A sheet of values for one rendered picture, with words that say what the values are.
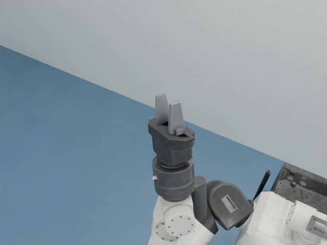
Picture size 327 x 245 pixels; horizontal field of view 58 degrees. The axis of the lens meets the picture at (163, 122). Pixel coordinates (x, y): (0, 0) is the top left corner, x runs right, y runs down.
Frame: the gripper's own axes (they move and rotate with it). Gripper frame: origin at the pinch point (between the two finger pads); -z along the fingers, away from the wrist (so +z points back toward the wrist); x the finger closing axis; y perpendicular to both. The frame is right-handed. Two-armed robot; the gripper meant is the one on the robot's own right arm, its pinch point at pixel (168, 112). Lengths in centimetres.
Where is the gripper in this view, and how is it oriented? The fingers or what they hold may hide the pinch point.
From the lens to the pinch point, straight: 57.4
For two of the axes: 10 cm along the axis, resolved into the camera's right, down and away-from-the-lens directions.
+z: 0.8, 9.0, 4.2
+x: 4.9, 3.3, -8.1
